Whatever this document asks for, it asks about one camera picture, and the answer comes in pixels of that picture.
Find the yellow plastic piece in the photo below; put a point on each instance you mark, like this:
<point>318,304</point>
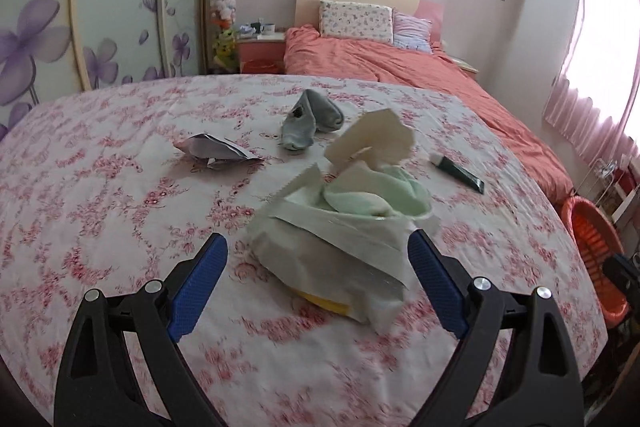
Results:
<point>327,302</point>

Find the pink striped pillow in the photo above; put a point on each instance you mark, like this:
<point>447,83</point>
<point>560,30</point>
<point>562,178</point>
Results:
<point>412,32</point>

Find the green yellow plush toy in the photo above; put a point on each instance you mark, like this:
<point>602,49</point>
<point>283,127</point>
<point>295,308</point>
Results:
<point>225,49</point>

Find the pink nightstand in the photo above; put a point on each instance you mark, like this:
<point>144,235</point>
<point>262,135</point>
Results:
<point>260,54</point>

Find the grey sock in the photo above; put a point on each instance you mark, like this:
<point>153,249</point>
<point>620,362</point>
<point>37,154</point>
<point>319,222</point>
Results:
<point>305,122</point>

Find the green tube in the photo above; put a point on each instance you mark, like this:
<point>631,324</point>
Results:
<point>457,172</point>

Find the bed with orange duvet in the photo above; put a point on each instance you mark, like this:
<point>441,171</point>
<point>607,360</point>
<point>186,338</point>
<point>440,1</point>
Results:
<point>450,107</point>

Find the pink curtain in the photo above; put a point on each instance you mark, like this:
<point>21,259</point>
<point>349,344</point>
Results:
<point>590,82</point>

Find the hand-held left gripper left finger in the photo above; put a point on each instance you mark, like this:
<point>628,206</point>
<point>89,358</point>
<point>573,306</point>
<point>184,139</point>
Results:
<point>200,287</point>

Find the floral print pillow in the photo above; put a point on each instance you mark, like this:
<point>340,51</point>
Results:
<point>355,21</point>

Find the flower print sliding wardrobe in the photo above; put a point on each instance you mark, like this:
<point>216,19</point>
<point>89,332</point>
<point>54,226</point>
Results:
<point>110,7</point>

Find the silver foil wrapper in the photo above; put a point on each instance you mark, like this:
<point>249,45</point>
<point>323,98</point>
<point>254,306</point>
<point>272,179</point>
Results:
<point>215,149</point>

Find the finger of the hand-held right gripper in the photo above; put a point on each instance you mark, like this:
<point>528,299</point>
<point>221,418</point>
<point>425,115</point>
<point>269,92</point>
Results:
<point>622,277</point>

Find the floral pink tablecloth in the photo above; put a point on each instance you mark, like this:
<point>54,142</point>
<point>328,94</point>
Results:
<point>125,232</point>

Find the light green cloth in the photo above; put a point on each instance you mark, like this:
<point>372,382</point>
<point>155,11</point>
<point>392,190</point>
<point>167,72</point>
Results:
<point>380,192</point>

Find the white paper bag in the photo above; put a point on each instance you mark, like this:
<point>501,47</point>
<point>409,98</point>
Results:
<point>330,247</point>

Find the white mug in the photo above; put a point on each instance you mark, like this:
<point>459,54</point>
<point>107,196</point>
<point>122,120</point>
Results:
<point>267,28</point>

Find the orange plastic laundry basket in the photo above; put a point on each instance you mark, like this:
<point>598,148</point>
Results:
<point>592,232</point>

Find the plush toy display tube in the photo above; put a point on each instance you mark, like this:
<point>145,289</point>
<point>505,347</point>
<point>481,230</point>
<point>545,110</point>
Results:
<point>223,2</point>

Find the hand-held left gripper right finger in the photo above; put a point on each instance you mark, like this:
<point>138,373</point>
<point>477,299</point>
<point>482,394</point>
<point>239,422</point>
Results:
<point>435,287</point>

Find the pale wooden nightstand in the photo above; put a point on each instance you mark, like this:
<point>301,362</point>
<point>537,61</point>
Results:
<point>470,69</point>

